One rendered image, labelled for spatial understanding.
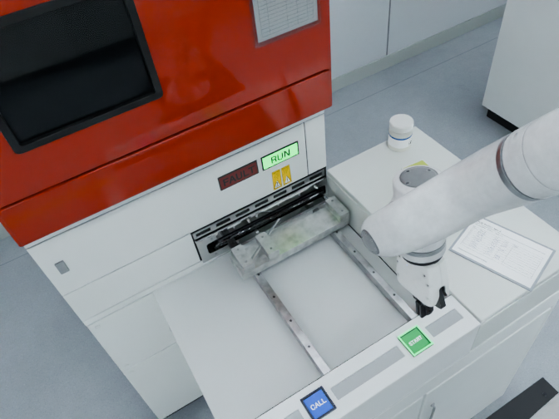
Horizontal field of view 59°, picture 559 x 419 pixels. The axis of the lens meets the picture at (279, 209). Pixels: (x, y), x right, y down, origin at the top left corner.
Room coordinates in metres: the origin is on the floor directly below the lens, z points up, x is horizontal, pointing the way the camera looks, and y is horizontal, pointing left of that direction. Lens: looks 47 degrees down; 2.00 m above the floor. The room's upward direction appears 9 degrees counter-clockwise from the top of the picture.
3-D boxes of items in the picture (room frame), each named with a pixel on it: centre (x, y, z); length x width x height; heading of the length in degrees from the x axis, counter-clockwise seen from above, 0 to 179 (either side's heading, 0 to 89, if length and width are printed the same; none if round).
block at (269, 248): (0.89, 0.05, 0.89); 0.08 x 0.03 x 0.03; 24
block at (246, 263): (0.86, 0.12, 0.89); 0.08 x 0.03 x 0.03; 24
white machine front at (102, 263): (0.94, 0.22, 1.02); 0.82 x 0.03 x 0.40; 114
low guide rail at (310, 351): (0.71, 0.03, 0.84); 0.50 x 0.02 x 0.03; 24
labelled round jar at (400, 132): (1.15, -0.40, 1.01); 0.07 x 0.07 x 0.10
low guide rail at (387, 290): (0.82, -0.21, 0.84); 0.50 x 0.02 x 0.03; 24
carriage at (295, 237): (0.92, -0.02, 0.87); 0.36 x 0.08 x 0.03; 114
